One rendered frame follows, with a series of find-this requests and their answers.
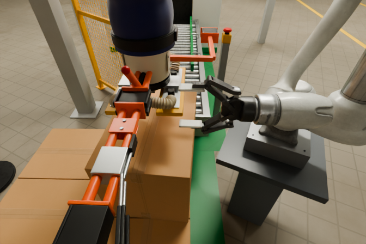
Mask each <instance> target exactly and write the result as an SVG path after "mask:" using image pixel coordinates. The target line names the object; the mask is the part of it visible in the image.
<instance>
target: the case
mask: <svg viewBox="0 0 366 244"><path fill-rule="evenodd" d="M196 100H197V92H191V91H185V92H184V110H183V116H182V117H173V116H157V115H156V109H155V108H151V109H150V113H149V116H148V117H147V116H146V119H139V122H138V130H137V134H136V137H137V142H138V143H137V147H136V151H135V155H134V157H131V161H130V165H129V168H128V171H127V175H126V179H125V181H126V182H127V185H126V215H129V216H130V217H140V218H150V219H161V220H167V221H177V222H188V219H189V210H190V195H191V179H192V163H193V148H194V132H195V129H191V128H188V127H179V122H180V119H183V120H195V119H196ZM114 118H117V115H113V116H112V118H111V120H110V121H109V123H108V125H107V127H106V129H105V131H104V133H103V135H102V136H101V138H100V140H99V142H98V144H97V146H96V148H95V150H94V151H93V153H92V155H91V157H90V159H89V161H88V163H87V165H86V166H85V168H84V170H85V171H86V173H87V175H88V177H89V178H90V179H91V177H92V175H91V173H90V172H91V170H92V167H93V165H94V163H95V161H96V158H97V156H98V154H99V152H100V149H101V147H104V146H105V144H106V142H107V139H108V136H109V134H110V132H108V131H109V128H110V127H111V124H112V121H113V119H114ZM107 187H108V185H103V184H100V187H99V189H98V192H97V193H98V195H99V197H100V199H101V201H103V198H104V196H105V193H106V190H107Z"/></svg>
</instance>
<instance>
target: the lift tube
mask: <svg viewBox="0 0 366 244"><path fill-rule="evenodd" d="M107 9H108V15H109V21H110V24H111V27H112V30H113V33H114V35H116V36H118V37H120V38H123V39H133V40H142V39H150V38H156V37H159V36H162V35H165V34H167V33H169V32H170V31H171V30H172V27H173V18H174V10H173V2H172V0H107ZM174 45H175V42H173V43H172V44H171V45H170V46H168V47H166V48H163V49H161V50H157V51H151V52H129V51H124V50H121V49H119V48H117V47H116V46H114V47H115V49H116V50H117V51H118V52H120V53H122V54H125V55H128V56H135V57H146V56H154V55H157V54H161V53H164V52H167V51H169V50H170V49H171V48H173V47H174Z"/></svg>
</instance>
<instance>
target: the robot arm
mask: <svg viewBox="0 0 366 244"><path fill-rule="evenodd" d="M361 1H362V0H334V1H333V2H332V4H331V6H330V7H329V9H328V11H327V12H326V14H325V15H324V17H323V18H322V19H321V21H320V22H319V24H318V25H317V26H316V28H315V29H314V30H313V32H312V34H311V35H310V36H309V38H308V39H307V41H306V42H305V43H304V45H303V46H302V47H301V49H300V50H299V52H298V53H297V55H296V56H295V58H294V59H293V60H292V62H291V63H290V64H289V66H288V67H287V69H286V70H285V72H284V74H283V75H282V76H281V78H280V80H279V81H278V82H277V83H276V84H275V85H273V86H270V87H269V88H268V90H267V91H266V92H265V94H255V95H254V97H253V96H241V97H239V95H241V89H240V87H237V86H231V85H229V84H227V83H225V82H223V81H221V80H219V79H217V78H215V77H213V76H211V75H208V76H207V79H206V80H205V81H204V82H192V84H190V83H180V84H179V92H205V89H206V90H207V91H208V92H209V93H211V94H212V95H213V96H215V97H216V98H218V99H219V100H220V101H221V105H222V106H221V109H220V110H221V111H220V112H219V113H218V114H216V115H215V116H213V117H211V118H209V119H208V120H206V121H204V122H202V121H201V120H183V119H180V122H179V127H188V128H191V129H201V132H202V133H203V134H204V135H205V134H208V133H212V132H215V131H219V130H222V129H226V128H233V127H234V124H233V120H239V121H241V122H253V123H254V124H256V125H262V126H261V128H260V129H259V131H258V132H259V133H260V134H261V135H267V136H270V137H273V138H276V139H279V140H282V141H285V142H288V143H290V144H291V145H294V146H296V145H297V144H298V140H297V136H298V130H299V129H304V130H308V131H310V132H312V133H314V134H316V135H318V136H320V137H323V138H325V139H329V140H331V141H334V142H337V143H340V144H345V145H353V146H363V145H366V48H365V50H364V52H363V53H362V55H361V57H360V59H359V60H358V62H357V64H356V65H355V67H354V69H353V71H352V72H351V74H350V76H349V77H348V79H347V80H346V82H345V84H344V86H343V87H342V89H340V90H337V91H334V92H332V93H331V94H330V96H328V97H324V96H321V95H318V94H316V91H315V89H314V88H313V87H312V86H311V85H310V84H309V83H307V82H305V81H302V80H299V79H300V78H301V76H302V75H303V73H304V72H305V70H306V69H307V68H308V67H309V66H310V65H311V63H312V62H313V61H314V59H315V58H316V57H317V56H318V55H319V54H320V52H321V51H322V50H323V49H324V48H325V47H326V46H327V44H328V43H329V42H330V41H331V40H332V39H333V37H334V36H335V35H336V34H337V33H338V32H339V30H340V29H341V28H342V26H343V25H344V24H345V23H346V22H347V20H348V19H349V18H350V16H351V15H352V14H353V12H354V11H355V10H356V8H357V7H358V5H359V4H360V2H361ZM217 88H219V89H221V90H223V91H225V92H227V93H229V94H232V95H233V96H231V97H228V96H227V95H225V94H223V93H222V92H221V91H219V90H218V89H217Z"/></svg>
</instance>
